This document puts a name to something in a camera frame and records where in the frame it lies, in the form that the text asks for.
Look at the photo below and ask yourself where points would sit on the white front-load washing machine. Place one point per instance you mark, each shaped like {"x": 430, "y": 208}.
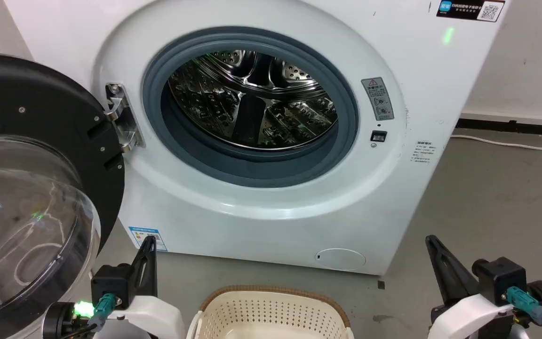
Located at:
{"x": 261, "y": 226}

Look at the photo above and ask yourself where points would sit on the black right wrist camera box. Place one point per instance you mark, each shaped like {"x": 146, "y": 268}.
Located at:
{"x": 501, "y": 278}

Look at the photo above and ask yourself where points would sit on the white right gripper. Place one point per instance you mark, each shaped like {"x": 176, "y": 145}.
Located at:
{"x": 468, "y": 315}

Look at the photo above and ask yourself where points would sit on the black door latch slot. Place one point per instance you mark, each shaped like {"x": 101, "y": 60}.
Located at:
{"x": 378, "y": 136}

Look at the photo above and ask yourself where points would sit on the cream perforated laundry basket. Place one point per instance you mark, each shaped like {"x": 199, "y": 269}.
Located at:
{"x": 271, "y": 315}

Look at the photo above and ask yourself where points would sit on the blue energy label sticker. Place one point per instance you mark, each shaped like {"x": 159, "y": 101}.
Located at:
{"x": 151, "y": 238}

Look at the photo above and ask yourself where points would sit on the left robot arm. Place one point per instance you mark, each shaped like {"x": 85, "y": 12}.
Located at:
{"x": 61, "y": 322}

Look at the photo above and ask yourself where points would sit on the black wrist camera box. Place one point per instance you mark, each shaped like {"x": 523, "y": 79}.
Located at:
{"x": 501, "y": 278}
{"x": 111, "y": 282}

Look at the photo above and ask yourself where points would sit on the stainless steel washer drum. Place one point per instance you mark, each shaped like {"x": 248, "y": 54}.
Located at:
{"x": 252, "y": 103}

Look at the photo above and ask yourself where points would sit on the black washer door clear glass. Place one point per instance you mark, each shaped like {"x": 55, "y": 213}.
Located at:
{"x": 40, "y": 141}

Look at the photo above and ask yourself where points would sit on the grey warning sticker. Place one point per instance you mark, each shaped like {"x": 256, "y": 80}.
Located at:
{"x": 378, "y": 99}

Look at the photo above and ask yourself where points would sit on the black baseboard strip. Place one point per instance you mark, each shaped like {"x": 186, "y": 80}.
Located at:
{"x": 511, "y": 126}

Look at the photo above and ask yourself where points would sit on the black QR code sticker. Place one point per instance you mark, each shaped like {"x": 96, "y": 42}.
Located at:
{"x": 471, "y": 9}

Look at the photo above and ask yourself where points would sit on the small printed text label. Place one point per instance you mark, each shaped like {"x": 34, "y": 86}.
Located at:
{"x": 423, "y": 151}

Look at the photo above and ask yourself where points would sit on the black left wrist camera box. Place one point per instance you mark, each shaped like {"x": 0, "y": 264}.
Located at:
{"x": 111, "y": 282}

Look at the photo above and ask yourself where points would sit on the grey rubber door gasket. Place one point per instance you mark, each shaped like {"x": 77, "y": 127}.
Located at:
{"x": 252, "y": 165}

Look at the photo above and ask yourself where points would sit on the round white filter cover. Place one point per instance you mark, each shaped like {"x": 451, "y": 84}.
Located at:
{"x": 341, "y": 259}

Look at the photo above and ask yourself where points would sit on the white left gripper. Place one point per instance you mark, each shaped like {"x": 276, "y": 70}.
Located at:
{"x": 158, "y": 313}

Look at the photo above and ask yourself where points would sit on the silver metal door hinge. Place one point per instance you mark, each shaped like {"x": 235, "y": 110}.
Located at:
{"x": 123, "y": 117}

